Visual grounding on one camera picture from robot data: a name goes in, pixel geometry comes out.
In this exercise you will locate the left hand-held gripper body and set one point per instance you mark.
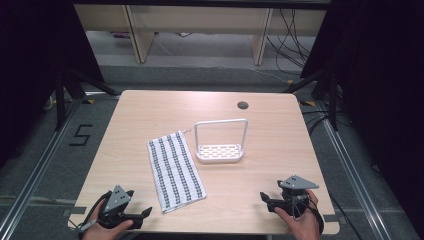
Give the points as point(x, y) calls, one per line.
point(117, 199)

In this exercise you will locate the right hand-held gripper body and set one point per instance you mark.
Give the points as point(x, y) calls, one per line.
point(293, 196)

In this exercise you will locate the person's right hand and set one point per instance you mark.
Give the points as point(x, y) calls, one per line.
point(301, 226)

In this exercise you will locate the person's left hand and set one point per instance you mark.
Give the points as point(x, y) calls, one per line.
point(100, 231)

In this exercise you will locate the white checked striped towel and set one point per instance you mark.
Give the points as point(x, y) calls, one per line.
point(175, 171)

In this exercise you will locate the black metal stand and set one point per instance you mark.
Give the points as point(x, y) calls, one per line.
point(60, 100)
point(332, 100)

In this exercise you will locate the dark curtain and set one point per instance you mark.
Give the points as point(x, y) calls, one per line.
point(30, 66)
point(383, 83)

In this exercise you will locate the beige wooden desk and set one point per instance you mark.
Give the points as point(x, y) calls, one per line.
point(200, 20)

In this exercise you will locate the aluminium floor rail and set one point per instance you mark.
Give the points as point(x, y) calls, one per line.
point(36, 173)
point(353, 180)

